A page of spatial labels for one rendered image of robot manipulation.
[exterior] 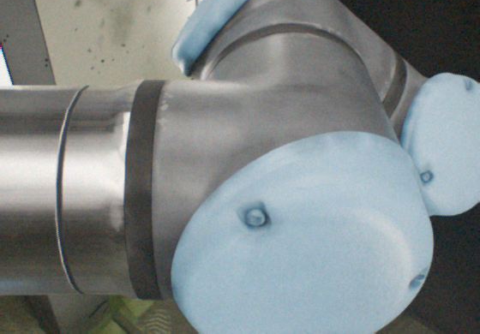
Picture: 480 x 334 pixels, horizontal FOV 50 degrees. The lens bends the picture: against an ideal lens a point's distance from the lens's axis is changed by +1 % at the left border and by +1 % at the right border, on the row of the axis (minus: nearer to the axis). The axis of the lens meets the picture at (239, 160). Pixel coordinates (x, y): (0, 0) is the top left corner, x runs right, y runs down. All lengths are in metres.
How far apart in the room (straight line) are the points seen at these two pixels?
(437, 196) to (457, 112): 0.05
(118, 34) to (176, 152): 1.25
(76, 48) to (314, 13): 1.12
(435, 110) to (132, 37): 1.19
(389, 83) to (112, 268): 0.20
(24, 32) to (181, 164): 1.11
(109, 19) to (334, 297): 1.25
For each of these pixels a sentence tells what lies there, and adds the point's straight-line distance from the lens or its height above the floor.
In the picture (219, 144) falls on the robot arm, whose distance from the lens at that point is 0.17.
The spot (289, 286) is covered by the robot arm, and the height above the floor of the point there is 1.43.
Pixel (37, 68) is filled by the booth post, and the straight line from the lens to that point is 1.31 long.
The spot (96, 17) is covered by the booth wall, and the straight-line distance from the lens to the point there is 1.36.
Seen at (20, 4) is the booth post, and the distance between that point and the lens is 1.25.
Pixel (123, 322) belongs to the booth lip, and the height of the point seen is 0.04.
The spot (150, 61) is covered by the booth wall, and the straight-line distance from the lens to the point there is 1.51.
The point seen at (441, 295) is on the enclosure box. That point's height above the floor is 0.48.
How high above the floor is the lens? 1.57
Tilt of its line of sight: 37 degrees down
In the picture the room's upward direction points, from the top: straight up
